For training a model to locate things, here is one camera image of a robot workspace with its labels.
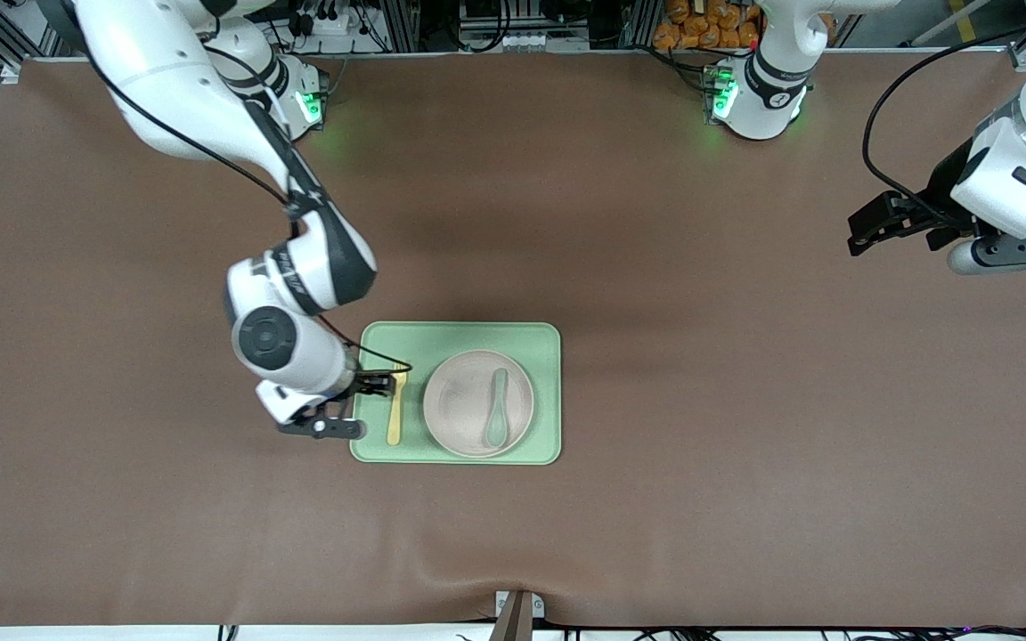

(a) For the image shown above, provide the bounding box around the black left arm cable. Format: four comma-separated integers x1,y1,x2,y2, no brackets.
861,29,1026,223

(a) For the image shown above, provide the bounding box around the light green rectangular tray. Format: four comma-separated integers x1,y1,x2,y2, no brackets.
350,321,562,466

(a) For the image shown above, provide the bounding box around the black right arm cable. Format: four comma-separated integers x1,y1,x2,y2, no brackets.
77,36,413,373

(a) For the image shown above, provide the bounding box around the yellow plastic fork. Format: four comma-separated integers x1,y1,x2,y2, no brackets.
387,363,409,446

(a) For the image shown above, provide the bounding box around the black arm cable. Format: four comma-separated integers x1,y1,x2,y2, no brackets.
77,36,413,373
861,29,1026,223

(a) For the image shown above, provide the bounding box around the metal table edge bracket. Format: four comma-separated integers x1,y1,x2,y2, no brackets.
489,589,546,641

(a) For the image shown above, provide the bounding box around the green plastic spoon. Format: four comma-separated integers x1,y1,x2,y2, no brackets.
484,368,509,449

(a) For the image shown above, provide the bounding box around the orange snack pile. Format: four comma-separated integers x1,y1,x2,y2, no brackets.
653,0,761,52

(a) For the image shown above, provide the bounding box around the brown table cover mat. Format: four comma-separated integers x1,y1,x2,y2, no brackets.
0,49,1026,629

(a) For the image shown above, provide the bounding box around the white connector row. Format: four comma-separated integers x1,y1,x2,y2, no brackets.
462,31,590,53

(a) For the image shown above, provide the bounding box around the white power strip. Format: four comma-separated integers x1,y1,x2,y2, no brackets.
286,7,362,37

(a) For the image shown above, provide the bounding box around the round beige plate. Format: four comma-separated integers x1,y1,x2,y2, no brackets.
423,350,535,458

